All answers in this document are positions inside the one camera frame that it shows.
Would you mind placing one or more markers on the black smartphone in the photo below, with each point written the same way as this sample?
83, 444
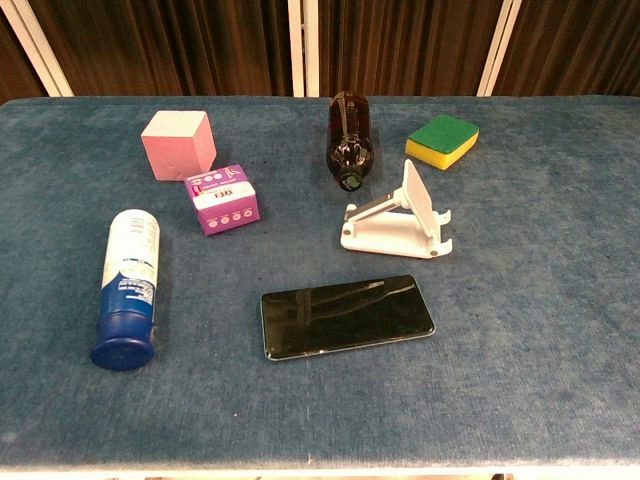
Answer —
345, 315

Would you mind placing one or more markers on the white folding phone stand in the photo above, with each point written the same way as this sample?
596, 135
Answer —
395, 235

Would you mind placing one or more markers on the purple and white carton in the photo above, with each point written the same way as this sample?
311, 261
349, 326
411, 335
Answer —
225, 202

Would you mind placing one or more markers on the brown glass bottle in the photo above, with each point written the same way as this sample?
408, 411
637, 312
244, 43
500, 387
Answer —
349, 135

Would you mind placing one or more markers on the green and yellow sponge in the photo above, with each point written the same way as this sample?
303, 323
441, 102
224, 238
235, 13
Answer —
442, 140

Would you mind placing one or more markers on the blue velvet table cloth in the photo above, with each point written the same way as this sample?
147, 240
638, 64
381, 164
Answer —
320, 400

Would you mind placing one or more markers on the pink foam cube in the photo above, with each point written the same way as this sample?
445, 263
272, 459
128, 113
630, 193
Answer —
177, 145

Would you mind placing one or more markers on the white and blue spray can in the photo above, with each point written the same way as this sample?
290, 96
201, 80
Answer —
127, 280

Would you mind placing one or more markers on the brown pleated curtain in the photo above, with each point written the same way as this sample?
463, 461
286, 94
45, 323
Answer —
175, 45

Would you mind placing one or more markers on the white frame post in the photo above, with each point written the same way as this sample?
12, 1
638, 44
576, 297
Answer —
304, 47
37, 45
500, 47

